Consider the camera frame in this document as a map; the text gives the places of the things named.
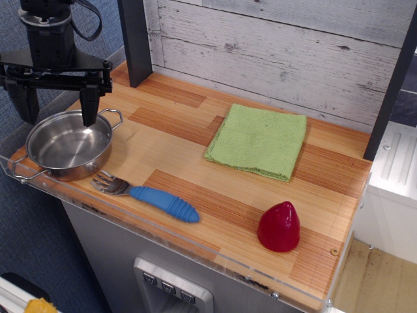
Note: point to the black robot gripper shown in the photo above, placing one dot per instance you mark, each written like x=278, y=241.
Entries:
x=52, y=61

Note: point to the green cloth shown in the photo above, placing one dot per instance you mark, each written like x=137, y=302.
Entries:
x=259, y=141

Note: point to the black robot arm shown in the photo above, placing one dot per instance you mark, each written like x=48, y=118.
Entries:
x=49, y=13

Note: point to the yellow object at corner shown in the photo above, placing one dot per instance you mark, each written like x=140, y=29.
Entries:
x=40, y=306

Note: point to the small steel pot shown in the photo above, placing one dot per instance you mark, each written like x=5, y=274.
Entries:
x=68, y=150

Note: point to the clear acrylic table guard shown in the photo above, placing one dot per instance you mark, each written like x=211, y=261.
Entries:
x=325, y=190

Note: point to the grey dispenser button panel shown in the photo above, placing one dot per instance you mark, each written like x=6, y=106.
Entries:
x=164, y=291

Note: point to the red plastic strawberry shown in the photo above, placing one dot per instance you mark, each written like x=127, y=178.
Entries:
x=279, y=228

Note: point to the white ridged side unit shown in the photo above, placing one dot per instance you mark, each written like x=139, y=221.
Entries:
x=386, y=217

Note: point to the blue handled fork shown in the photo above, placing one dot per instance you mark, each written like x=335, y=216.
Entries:
x=173, y=205

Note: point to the dark left support post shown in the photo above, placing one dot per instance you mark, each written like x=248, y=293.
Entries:
x=136, y=41

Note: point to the dark support post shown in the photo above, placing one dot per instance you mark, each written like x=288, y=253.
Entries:
x=136, y=41
x=394, y=87

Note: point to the dark right support post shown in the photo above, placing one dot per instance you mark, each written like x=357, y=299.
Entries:
x=394, y=87

